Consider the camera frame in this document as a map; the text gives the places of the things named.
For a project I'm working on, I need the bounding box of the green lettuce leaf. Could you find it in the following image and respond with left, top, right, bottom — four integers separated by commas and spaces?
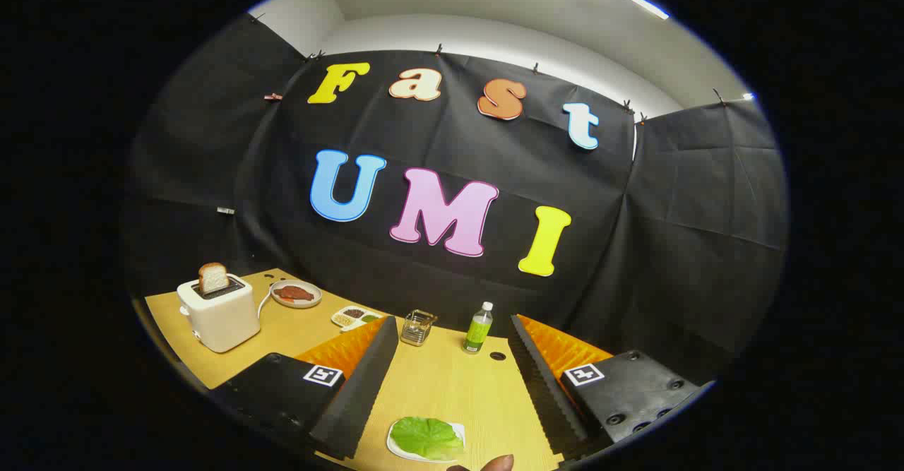
391, 417, 465, 460

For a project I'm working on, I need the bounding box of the grey round plate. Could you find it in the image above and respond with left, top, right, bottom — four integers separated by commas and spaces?
270, 280, 323, 309

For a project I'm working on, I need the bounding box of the white toaster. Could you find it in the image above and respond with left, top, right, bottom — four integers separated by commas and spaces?
177, 273, 262, 354

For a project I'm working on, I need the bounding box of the green label plastic bottle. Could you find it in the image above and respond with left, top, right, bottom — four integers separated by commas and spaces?
463, 302, 494, 354

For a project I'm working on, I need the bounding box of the toast bread slice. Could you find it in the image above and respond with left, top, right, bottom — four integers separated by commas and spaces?
198, 262, 230, 295

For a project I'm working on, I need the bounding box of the clear metal-framed container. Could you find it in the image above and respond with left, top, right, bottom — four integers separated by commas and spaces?
400, 309, 437, 347

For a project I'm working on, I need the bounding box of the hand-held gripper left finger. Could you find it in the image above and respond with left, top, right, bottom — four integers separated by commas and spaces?
209, 316, 400, 462

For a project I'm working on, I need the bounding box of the white divided seed dish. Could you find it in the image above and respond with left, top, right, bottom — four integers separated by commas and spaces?
331, 305, 383, 332

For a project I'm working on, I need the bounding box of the white square plate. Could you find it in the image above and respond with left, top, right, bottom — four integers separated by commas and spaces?
386, 418, 467, 463

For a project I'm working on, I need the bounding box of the black backdrop cloth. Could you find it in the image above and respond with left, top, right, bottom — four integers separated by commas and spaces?
124, 13, 788, 387

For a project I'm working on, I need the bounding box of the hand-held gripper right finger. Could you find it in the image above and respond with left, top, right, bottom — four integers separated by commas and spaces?
508, 314, 715, 461

